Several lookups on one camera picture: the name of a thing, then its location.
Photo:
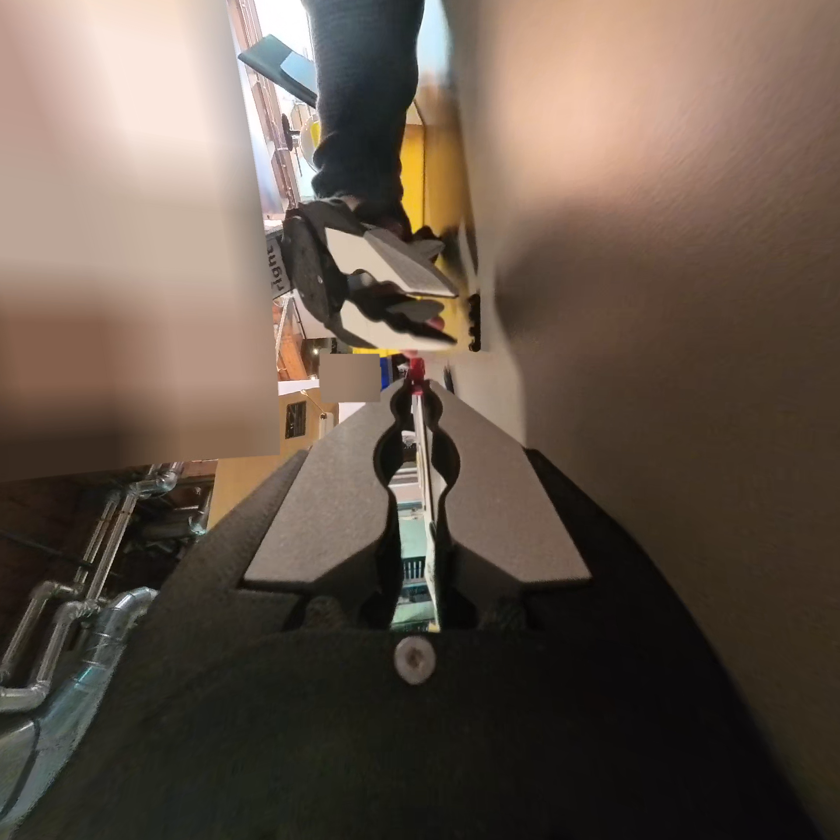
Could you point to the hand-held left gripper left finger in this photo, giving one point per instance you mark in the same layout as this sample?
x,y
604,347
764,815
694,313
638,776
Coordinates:
x,y
321,518

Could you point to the red round lego piece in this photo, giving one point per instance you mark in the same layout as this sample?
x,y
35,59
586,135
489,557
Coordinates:
x,y
415,377

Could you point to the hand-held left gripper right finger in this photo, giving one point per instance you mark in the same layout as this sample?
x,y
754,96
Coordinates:
x,y
512,518

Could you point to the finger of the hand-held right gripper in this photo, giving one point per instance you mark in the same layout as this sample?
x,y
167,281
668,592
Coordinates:
x,y
374,331
394,262

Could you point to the yellow plastic bin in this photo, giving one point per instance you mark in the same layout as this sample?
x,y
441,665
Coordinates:
x,y
446,184

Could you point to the silver ventilation ducts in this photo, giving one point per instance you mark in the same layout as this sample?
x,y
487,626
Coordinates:
x,y
111,630

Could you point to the person's right hand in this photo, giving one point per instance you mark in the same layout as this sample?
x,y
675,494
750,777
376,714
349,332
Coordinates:
x,y
401,229

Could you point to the wooden book stand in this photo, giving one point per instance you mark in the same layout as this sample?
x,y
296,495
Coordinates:
x,y
249,485

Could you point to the person's right forearm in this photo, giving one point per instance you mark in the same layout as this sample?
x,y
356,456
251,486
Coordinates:
x,y
367,98

